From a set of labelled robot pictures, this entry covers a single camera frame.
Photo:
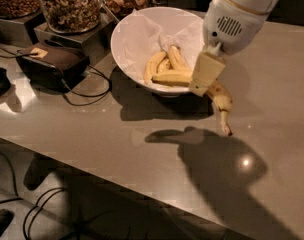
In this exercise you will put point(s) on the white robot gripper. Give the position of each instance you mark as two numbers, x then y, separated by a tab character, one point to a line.
231	27

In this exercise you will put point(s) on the long spotted yellow banana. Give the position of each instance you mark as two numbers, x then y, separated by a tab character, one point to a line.
223	101

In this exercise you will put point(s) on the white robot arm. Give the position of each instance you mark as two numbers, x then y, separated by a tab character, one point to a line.
263	6

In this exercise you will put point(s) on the small middle yellow banana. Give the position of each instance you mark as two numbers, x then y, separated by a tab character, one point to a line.
173	78

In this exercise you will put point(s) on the upright yellow banana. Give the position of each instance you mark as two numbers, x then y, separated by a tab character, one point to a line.
176	59

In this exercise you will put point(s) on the white ceramic bowl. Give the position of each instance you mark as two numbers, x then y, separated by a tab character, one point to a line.
125	44

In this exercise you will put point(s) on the small lower-left yellow banana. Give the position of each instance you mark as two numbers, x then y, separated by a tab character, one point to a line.
152	65

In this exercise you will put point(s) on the white paper bowl liner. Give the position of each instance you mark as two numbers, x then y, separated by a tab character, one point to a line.
142	30

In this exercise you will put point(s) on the steel stand under mixed nuts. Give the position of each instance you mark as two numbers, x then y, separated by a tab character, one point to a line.
94	43

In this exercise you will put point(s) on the glass jar of mixed nuts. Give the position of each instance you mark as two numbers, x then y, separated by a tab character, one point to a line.
71	16

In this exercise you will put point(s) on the dark brown box with label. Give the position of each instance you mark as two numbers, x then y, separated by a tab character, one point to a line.
52	66

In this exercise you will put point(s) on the steel stand under brown nuts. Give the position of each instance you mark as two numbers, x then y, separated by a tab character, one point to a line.
20	32

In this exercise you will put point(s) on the dark shoe on floor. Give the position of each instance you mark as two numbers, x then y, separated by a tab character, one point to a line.
6	218

